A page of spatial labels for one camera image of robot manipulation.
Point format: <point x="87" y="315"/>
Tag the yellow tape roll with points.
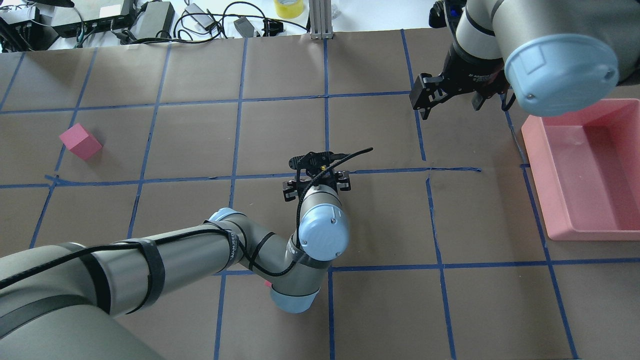
<point x="289" y="9"/>

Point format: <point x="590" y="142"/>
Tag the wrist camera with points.
<point x="446" y="13"/>

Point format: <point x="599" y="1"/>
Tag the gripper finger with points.
<point x="477" y="101"/>
<point x="290" y="190"/>
<point x="342" y="181"/>
<point x="427" y="92"/>

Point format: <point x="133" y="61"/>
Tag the aluminium frame post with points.
<point x="320" y="17"/>

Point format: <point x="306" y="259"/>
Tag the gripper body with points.
<point x="290" y="190"/>
<point x="468" y="67"/>

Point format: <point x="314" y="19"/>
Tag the pink plastic bin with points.
<point x="586" y="171"/>

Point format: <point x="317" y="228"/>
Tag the pink foam cube near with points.
<point x="79" y="141"/>

